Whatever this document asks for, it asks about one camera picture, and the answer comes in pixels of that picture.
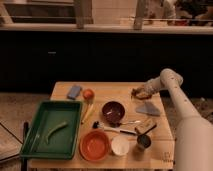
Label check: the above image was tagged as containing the dark red grape bunch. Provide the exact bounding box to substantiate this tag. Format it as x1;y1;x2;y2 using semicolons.
131;88;143;97

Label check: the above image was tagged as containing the metal cup with black handle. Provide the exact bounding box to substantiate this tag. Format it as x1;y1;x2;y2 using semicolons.
135;126;156;151

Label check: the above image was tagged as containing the green plastic tray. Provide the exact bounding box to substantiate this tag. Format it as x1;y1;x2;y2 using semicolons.
20;101;82;160

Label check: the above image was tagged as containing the blue sponge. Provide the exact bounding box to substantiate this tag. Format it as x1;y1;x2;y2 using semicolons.
67;85;82;100

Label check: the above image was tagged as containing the white small bowl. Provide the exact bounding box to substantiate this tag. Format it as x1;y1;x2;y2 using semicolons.
111;135;130;156

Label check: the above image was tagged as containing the light blue cloth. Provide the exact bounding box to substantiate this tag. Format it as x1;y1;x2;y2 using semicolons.
135;102;161;116

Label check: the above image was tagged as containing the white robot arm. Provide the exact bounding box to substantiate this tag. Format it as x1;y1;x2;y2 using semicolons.
131;68;213;171

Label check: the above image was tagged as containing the brown wooden block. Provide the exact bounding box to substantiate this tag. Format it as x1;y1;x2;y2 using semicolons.
135;119;157;134

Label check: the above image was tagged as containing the metal spoon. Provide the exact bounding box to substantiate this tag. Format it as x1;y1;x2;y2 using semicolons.
114;120;141;127

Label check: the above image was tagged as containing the green bean pod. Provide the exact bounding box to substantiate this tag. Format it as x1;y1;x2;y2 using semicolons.
45;122;68;144

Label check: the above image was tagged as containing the black chair frame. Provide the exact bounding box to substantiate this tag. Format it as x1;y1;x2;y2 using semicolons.
20;121;30;171

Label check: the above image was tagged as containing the orange fruit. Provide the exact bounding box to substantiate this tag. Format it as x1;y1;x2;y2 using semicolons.
83;89;94;100

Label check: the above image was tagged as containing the orange red bowl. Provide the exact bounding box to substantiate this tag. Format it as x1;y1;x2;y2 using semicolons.
79;130;111;162

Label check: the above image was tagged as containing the dark maroon bowl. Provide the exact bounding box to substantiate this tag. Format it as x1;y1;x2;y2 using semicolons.
102;101;125;123

